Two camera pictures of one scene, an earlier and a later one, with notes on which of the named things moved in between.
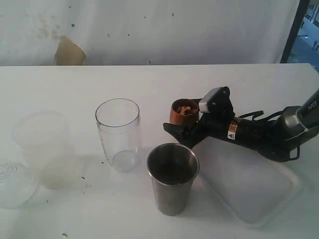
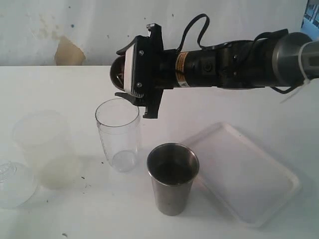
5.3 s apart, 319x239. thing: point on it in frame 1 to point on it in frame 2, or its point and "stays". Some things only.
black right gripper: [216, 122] to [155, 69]
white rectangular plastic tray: [253, 186] stays
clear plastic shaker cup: [118, 120] stays
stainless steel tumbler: [173, 167] stays
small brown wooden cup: [184, 111] to [117, 72]
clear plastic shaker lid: [18, 184] stays
